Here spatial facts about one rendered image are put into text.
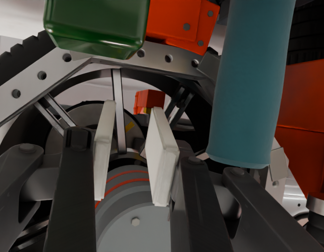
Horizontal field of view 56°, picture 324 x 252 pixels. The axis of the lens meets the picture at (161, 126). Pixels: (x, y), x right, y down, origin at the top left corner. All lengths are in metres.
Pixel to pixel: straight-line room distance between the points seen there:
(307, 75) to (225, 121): 0.41
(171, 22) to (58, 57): 0.18
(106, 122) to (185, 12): 0.37
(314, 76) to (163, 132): 0.63
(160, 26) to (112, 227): 0.30
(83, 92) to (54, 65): 4.12
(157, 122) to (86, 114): 0.82
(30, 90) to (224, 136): 0.28
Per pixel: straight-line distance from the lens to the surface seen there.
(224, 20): 0.84
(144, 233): 0.36
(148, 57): 0.48
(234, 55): 0.41
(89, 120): 0.99
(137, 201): 0.36
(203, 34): 0.51
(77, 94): 4.58
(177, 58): 0.49
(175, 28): 0.49
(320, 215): 0.36
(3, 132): 0.57
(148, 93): 2.63
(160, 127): 0.16
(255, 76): 0.40
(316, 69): 0.77
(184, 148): 0.16
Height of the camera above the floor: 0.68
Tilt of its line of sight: 3 degrees up
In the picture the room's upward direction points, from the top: 172 degrees counter-clockwise
